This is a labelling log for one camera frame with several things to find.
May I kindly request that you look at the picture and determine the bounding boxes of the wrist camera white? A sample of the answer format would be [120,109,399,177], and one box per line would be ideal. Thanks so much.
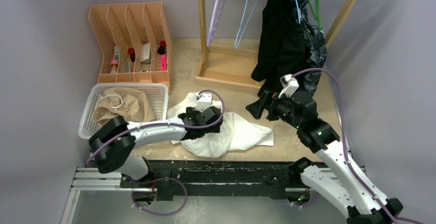
[196,93,213,111]
[279,74,299,99]

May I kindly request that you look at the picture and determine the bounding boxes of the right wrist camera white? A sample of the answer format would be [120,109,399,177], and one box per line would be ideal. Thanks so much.
[279,74,299,99]

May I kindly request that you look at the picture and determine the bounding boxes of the plain black shorts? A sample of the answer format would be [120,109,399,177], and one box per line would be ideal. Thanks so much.
[251,0,309,97]

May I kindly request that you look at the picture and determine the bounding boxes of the black patterned shorts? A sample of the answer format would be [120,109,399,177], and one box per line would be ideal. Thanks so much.
[299,0,327,68]

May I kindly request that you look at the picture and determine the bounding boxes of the white small box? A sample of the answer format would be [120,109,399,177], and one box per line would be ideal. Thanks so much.
[140,43,152,64]

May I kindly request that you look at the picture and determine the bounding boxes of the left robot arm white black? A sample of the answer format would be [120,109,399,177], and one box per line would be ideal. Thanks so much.
[88,106,224,188]

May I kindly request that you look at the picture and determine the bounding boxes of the white shorts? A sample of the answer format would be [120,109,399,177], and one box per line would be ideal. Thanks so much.
[167,92,274,158]

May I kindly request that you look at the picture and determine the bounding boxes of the green hanger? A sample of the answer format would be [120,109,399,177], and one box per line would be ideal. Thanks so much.
[307,0,323,31]

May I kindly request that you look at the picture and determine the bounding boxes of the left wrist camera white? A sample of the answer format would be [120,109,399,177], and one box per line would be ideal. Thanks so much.
[196,93,213,111]

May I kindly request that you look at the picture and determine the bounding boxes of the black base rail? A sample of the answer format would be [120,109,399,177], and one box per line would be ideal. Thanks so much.
[120,157,313,201]

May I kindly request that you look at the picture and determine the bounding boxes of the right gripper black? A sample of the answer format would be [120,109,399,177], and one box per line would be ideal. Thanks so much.
[246,90,302,129]

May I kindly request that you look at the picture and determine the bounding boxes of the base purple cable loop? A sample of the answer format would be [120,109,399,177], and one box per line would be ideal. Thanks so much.
[131,177,188,216]

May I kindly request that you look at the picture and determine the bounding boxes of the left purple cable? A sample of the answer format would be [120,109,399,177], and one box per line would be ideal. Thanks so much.
[85,89,226,167]

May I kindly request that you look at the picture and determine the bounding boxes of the red black marker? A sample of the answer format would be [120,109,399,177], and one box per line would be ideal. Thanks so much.
[128,47,136,63]

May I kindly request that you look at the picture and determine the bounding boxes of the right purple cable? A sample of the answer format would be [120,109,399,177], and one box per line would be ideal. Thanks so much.
[291,67,425,224]

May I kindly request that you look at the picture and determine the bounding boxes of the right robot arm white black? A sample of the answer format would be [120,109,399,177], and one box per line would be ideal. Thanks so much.
[246,91,403,223]

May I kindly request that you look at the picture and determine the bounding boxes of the wooden clothes rack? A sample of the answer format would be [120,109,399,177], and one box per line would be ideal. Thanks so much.
[195,0,357,94]

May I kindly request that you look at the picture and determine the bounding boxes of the pink highlighter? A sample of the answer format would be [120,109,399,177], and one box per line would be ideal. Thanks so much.
[160,54,168,71]

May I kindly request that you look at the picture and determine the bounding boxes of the peach plastic file organizer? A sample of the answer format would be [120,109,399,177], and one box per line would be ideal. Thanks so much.
[88,2,172,88]

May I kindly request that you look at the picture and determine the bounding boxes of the lilac hanger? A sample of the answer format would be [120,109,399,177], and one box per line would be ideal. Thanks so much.
[207,0,226,47]

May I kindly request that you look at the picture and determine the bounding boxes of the white plastic basket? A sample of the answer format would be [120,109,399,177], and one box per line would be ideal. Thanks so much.
[78,83,169,139]

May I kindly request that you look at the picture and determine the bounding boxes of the beige shorts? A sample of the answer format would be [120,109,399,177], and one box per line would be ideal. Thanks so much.
[92,87,156,126]

